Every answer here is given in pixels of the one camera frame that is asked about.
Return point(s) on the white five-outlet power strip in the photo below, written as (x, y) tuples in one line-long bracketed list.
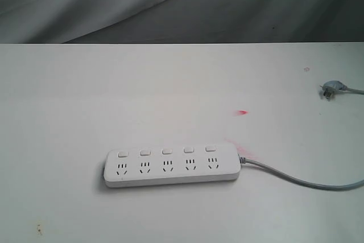
[(155, 166)]

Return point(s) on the grey three-pin plug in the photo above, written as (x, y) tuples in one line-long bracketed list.
[(331, 88)]

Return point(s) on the grey backdrop cloth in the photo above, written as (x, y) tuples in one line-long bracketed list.
[(181, 21)]

